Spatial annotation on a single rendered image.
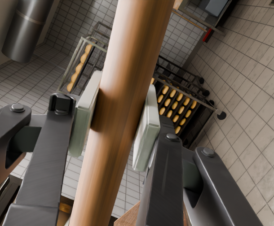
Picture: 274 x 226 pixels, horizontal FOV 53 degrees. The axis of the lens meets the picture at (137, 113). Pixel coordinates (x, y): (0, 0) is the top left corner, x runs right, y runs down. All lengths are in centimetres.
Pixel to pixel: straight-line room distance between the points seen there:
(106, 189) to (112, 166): 2
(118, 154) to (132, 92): 4
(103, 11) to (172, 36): 132
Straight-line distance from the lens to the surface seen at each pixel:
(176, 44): 526
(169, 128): 16
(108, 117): 16
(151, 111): 15
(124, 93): 16
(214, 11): 460
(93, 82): 17
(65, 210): 231
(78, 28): 527
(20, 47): 333
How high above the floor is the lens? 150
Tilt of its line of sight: 11 degrees down
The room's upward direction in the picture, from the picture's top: 63 degrees counter-clockwise
